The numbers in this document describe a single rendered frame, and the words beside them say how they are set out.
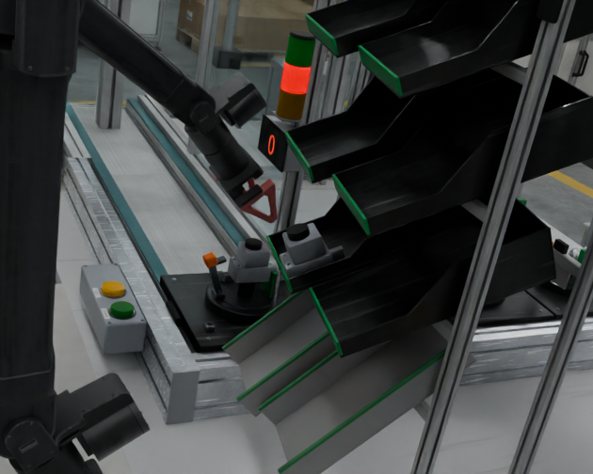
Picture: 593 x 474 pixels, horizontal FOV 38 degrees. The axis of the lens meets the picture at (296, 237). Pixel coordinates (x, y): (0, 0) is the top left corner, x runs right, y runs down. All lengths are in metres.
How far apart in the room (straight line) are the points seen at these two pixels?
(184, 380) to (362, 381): 0.32
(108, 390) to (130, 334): 0.62
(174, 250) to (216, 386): 0.48
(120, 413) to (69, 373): 0.65
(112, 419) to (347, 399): 0.41
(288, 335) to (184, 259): 0.53
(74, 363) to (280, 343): 0.40
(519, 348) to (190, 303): 0.63
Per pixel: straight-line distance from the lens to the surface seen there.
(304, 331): 1.28
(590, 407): 1.74
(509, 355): 1.69
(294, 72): 1.58
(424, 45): 1.02
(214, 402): 1.41
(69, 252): 1.88
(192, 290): 1.55
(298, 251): 1.12
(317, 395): 1.21
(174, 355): 1.39
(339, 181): 1.03
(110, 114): 2.47
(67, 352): 1.56
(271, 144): 1.63
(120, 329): 1.46
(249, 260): 1.47
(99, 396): 0.85
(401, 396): 1.09
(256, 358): 1.31
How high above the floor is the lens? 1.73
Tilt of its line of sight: 25 degrees down
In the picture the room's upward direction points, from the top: 11 degrees clockwise
